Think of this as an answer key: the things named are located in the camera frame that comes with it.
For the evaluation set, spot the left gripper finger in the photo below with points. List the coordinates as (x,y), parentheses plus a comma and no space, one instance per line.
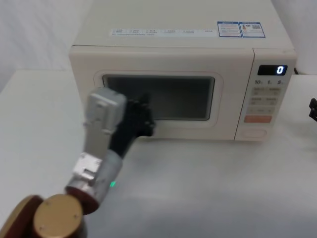
(143,101)
(150,124)

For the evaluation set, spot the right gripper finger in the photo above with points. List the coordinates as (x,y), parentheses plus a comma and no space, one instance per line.
(314,109)

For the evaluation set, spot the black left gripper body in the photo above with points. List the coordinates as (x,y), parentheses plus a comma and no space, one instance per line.
(128,129)

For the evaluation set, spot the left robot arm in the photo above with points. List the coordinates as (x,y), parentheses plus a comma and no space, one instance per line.
(96,138)

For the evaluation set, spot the oven control panel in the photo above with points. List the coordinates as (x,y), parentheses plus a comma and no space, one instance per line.
(265,104)

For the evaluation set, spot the cream microwave oven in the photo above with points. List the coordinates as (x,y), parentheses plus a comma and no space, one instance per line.
(173,57)

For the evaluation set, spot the white table cloth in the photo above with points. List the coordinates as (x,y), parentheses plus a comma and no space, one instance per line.
(198,186)

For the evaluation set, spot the white curtain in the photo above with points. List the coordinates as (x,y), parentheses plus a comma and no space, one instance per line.
(37,29)

